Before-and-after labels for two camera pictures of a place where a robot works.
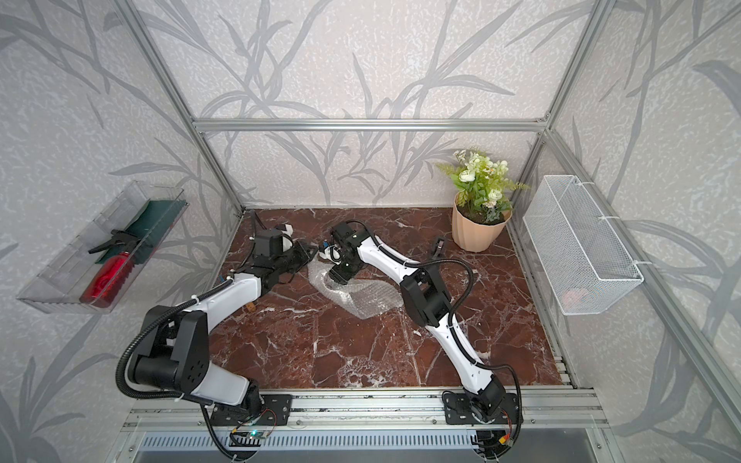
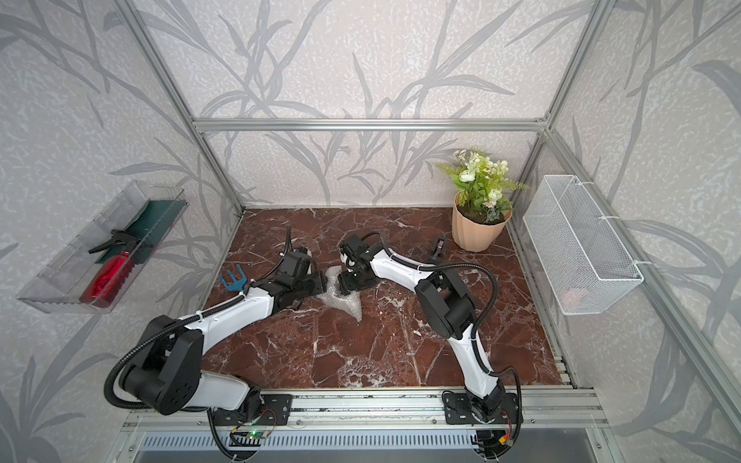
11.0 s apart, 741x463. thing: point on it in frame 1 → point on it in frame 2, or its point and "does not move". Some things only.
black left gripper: x=300 y=248 → x=320 y=283
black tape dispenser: x=440 y=248 does not move
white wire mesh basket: x=582 y=266 does not move
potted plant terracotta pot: x=475 y=235 does not move
